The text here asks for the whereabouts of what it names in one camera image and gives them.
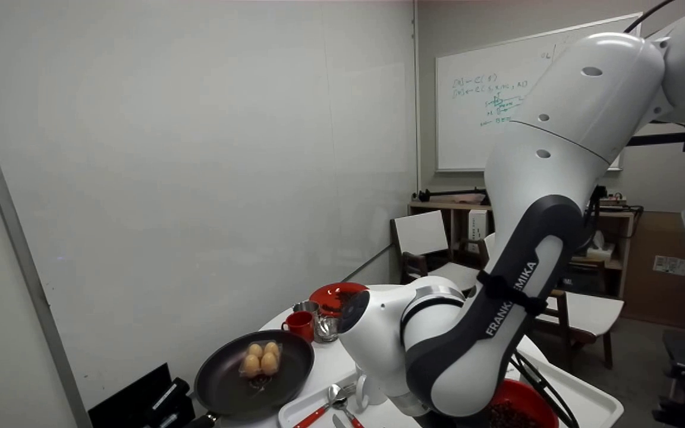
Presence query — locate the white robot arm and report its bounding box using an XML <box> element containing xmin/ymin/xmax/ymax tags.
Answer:
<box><xmin>338</xmin><ymin>17</ymin><xmax>685</xmax><ymax>428</ymax></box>

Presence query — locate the small steel bowl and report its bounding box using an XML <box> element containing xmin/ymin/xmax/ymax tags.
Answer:
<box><xmin>317</xmin><ymin>319</ymin><xmax>338</xmax><ymax>344</ymax></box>

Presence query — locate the red bowl near front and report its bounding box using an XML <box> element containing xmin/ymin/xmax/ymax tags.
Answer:
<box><xmin>480</xmin><ymin>382</ymin><xmax>560</xmax><ymax>428</ymax></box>

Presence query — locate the left white chair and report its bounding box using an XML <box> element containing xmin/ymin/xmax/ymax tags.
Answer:
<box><xmin>394</xmin><ymin>213</ymin><xmax>480</xmax><ymax>296</ymax></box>

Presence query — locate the white chair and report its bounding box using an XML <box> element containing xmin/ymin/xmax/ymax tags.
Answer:
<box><xmin>533</xmin><ymin>290</ymin><xmax>624</xmax><ymax>368</ymax></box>
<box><xmin>394</xmin><ymin>213</ymin><xmax>480</xmax><ymax>296</ymax></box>

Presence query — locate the red plate far side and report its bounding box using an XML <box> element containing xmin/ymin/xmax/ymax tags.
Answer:
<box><xmin>309</xmin><ymin>284</ymin><xmax>365</xmax><ymax>316</ymax></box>

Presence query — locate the red mug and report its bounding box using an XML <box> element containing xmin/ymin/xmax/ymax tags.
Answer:
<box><xmin>281</xmin><ymin>311</ymin><xmax>315</xmax><ymax>344</ymax></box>

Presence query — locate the wooden shelf unit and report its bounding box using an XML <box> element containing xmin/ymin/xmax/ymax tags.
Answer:
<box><xmin>410</xmin><ymin>195</ymin><xmax>641</xmax><ymax>298</ymax></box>

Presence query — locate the brown egg right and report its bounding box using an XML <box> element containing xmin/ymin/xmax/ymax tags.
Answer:
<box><xmin>262</xmin><ymin>353</ymin><xmax>281</xmax><ymax>376</ymax></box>

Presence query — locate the brown egg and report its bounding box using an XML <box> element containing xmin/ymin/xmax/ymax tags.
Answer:
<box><xmin>241</xmin><ymin>355</ymin><xmax>262</xmax><ymax>379</ymax></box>
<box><xmin>262</xmin><ymin>353</ymin><xmax>281</xmax><ymax>376</ymax></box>

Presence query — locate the brown egg left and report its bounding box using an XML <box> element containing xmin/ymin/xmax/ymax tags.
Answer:
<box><xmin>241</xmin><ymin>355</ymin><xmax>262</xmax><ymax>379</ymax></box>

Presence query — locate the whiteboard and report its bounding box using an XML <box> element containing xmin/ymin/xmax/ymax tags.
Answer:
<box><xmin>436</xmin><ymin>12</ymin><xmax>639</xmax><ymax>174</ymax></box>

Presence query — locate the white mug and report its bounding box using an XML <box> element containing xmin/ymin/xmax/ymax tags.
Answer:
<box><xmin>355</xmin><ymin>373</ymin><xmax>372</xmax><ymax>411</ymax></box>

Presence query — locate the black frying pan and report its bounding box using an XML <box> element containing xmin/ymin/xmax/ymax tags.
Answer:
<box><xmin>185</xmin><ymin>330</ymin><xmax>315</xmax><ymax>428</ymax></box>

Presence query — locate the right white chair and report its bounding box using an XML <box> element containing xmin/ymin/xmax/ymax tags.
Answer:
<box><xmin>533</xmin><ymin>290</ymin><xmax>624</xmax><ymax>368</ymax></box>

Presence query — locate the black camera stand bar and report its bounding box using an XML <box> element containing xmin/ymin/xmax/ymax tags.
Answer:
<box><xmin>413</xmin><ymin>188</ymin><xmax>487</xmax><ymax>206</ymax></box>

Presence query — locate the red handled spoon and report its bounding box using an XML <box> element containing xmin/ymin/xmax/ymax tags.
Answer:
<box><xmin>295</xmin><ymin>384</ymin><xmax>344</xmax><ymax>428</ymax></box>

